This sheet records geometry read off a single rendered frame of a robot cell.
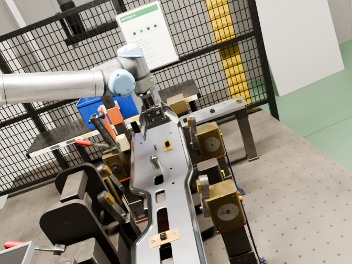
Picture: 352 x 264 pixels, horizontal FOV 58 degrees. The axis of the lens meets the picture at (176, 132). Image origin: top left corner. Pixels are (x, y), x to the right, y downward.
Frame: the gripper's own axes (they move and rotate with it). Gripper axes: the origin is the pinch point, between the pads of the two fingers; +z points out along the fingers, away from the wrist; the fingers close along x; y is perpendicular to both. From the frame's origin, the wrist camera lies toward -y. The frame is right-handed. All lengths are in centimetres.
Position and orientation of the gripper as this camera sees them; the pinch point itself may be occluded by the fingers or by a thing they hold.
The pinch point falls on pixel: (163, 133)
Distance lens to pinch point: 122.1
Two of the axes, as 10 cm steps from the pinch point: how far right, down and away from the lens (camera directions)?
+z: 3.2, 8.3, 4.6
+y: 1.0, 4.5, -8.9
